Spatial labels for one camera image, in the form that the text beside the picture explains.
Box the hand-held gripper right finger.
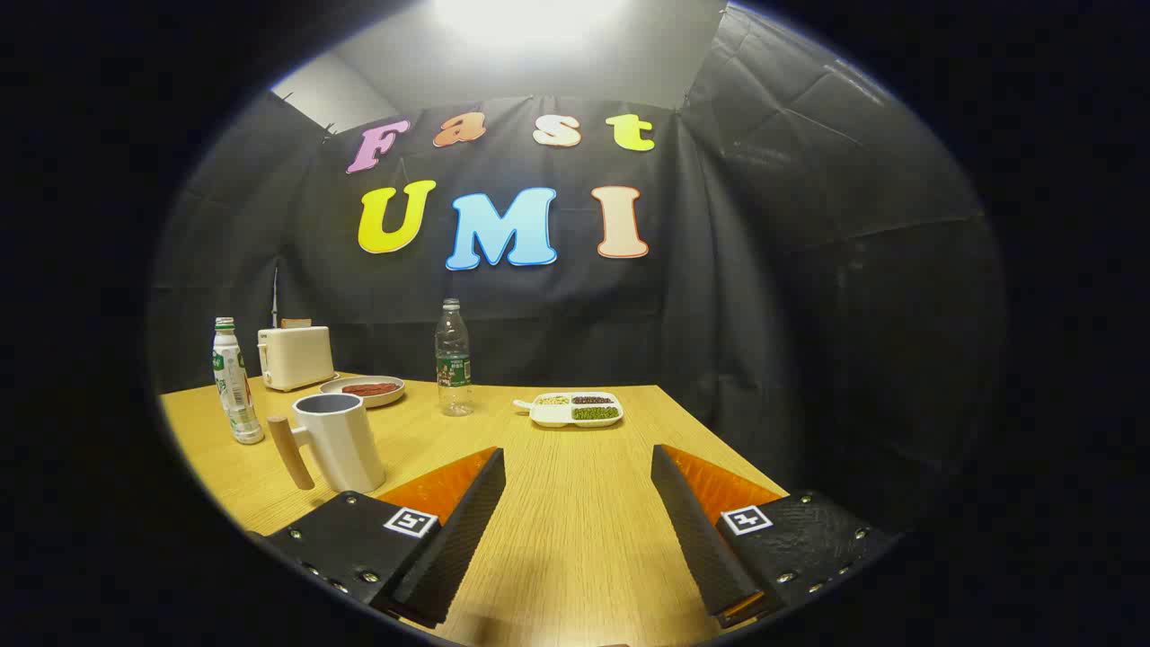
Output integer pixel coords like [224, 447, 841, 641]
[650, 444, 899, 630]

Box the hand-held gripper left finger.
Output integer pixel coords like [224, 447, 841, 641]
[261, 447, 506, 630]

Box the white cup wooden handle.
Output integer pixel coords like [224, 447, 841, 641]
[267, 393, 387, 493]

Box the white juice bottle green label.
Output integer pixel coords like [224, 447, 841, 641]
[213, 316, 265, 446]

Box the clear plastic water bottle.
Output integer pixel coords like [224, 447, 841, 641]
[435, 298, 474, 417]

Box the wooden table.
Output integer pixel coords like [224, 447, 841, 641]
[160, 373, 792, 647]

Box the white divided bean tray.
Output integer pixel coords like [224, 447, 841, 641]
[513, 392, 624, 429]

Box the beige round plate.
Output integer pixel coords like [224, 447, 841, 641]
[319, 376, 406, 409]

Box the black backdrop cloth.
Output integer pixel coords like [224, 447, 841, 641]
[148, 4, 1007, 531]

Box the cream toaster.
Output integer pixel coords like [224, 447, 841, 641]
[257, 325, 338, 393]

